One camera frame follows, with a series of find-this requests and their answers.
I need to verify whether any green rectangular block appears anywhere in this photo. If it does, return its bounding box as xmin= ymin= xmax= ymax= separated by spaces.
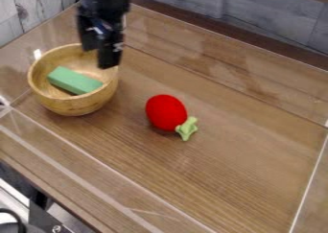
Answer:
xmin=47 ymin=66 xmax=103 ymax=95

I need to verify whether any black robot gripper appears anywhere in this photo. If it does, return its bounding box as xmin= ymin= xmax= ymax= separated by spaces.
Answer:
xmin=76 ymin=0 xmax=131 ymax=69

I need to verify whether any clear acrylic enclosure wall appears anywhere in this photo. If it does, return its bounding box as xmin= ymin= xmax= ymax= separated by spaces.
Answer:
xmin=0 ymin=7 xmax=328 ymax=233

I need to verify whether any red plush strawberry toy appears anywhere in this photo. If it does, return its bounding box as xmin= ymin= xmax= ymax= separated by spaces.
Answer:
xmin=144 ymin=94 xmax=196 ymax=141

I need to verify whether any light wooden bowl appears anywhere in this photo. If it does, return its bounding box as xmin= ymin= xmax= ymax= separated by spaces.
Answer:
xmin=26 ymin=43 xmax=119 ymax=116

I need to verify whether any black metal table bracket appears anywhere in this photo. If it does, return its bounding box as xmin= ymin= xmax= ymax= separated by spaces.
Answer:
xmin=28 ymin=192 xmax=73 ymax=233

